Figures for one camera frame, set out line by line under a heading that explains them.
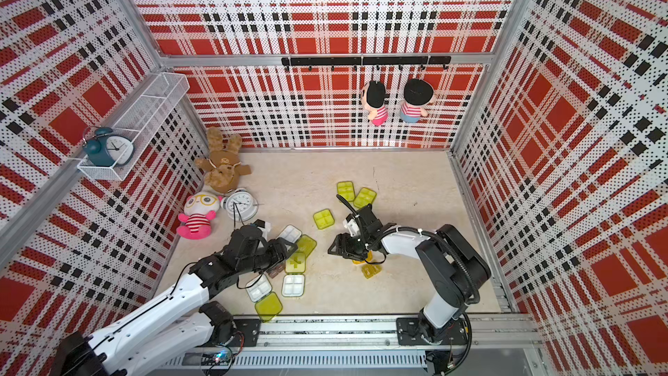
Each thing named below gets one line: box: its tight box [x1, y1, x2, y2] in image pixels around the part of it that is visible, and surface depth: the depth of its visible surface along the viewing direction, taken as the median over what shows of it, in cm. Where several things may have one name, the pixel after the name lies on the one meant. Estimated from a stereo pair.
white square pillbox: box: [280, 273, 306, 297], surface depth 84 cm
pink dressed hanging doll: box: [360, 80, 390, 127], surface depth 97 cm
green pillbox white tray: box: [353, 187, 377, 210], surface depth 107 cm
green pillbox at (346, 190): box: [336, 181, 356, 202], surface depth 110 cm
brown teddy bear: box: [194, 126, 252, 194], surface depth 107 cm
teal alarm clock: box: [82, 126, 134, 168], surface depth 64 cm
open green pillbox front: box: [245, 273, 284, 323], surface depth 81 cm
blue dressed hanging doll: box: [399, 78, 435, 124], surface depth 98 cm
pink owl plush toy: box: [176, 190, 223, 241], surface depth 95 cm
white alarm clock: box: [220, 188, 260, 222], surface depth 100 cm
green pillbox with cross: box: [313, 208, 335, 230], surface depth 98 cm
